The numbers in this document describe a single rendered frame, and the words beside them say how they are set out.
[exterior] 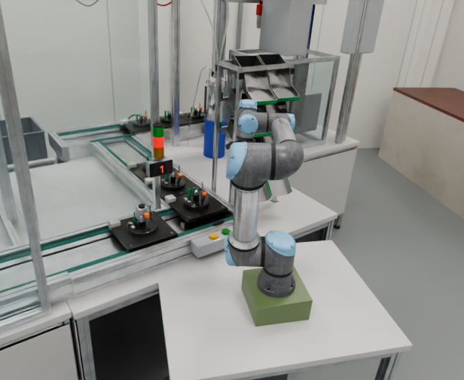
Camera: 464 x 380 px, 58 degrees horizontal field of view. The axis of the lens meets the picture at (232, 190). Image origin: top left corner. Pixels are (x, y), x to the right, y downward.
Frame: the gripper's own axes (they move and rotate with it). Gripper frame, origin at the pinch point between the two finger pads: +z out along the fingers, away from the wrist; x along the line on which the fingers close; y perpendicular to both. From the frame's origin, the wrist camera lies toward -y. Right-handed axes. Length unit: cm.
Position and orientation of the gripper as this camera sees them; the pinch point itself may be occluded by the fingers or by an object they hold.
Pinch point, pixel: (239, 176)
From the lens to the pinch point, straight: 190.2
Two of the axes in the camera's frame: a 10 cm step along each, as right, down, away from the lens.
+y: 5.9, 4.0, -7.0
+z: -0.6, 8.9, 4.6
